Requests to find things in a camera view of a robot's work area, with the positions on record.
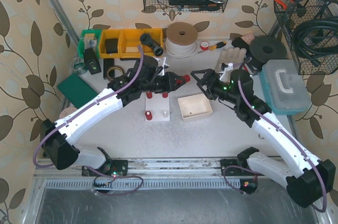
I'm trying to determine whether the white spring tray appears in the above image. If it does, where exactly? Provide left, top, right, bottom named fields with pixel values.
left=177, top=94, right=213, bottom=122

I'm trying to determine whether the white peg base plate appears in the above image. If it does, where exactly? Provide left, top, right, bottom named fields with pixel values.
left=145, top=92, right=170, bottom=122

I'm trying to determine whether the beige work glove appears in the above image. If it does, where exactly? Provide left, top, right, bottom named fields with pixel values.
left=215, top=48, right=247, bottom=72

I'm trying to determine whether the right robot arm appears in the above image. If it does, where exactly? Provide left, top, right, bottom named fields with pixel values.
left=191, top=67, right=336, bottom=213

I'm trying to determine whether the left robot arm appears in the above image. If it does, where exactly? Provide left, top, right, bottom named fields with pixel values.
left=38, top=54, right=190, bottom=173

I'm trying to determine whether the red white tape roll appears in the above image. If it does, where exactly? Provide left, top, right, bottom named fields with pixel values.
left=200, top=41, right=209, bottom=51

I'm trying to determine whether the yellow black screwdriver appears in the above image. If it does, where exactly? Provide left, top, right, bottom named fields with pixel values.
left=198, top=41, right=227, bottom=54

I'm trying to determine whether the black sanding block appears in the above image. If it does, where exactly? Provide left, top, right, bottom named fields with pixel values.
left=231, top=37, right=250, bottom=53

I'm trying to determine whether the black pipe fitting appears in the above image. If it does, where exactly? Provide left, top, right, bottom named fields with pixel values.
left=139, top=33, right=164, bottom=57

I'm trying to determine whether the brown tape roll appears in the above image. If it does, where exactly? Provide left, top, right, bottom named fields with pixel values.
left=105, top=66, right=125, bottom=81

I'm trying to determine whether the yellow triple bin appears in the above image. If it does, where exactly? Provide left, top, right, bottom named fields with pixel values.
left=98, top=28, right=164, bottom=59

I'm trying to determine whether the clear teal storage box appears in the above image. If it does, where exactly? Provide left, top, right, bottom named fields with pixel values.
left=259, top=60, right=311, bottom=115

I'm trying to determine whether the black box in bin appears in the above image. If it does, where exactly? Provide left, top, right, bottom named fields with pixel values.
left=105, top=38, right=118, bottom=54

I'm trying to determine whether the black battery charger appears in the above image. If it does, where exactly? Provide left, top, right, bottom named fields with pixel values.
left=83, top=48, right=101, bottom=75

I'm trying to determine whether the green small bin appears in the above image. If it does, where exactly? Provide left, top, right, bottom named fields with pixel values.
left=78, top=30, right=102, bottom=58

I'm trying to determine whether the round beige power socket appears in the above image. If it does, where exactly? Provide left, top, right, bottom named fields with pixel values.
left=59, top=107, right=77, bottom=119

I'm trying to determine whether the white cable spool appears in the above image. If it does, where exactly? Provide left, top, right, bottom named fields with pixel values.
left=165, top=22, right=198, bottom=59

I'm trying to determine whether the black cable spool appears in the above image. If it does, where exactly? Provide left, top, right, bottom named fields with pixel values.
left=248, top=35, right=287, bottom=70

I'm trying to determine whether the black coiled hose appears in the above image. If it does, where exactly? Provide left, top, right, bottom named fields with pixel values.
left=292, top=16, right=338, bottom=61

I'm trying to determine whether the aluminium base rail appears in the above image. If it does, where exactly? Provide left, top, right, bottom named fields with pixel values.
left=33, top=158, right=264, bottom=193

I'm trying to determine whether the right wire basket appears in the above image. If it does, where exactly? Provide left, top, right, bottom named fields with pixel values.
left=274, top=0, right=337, bottom=75

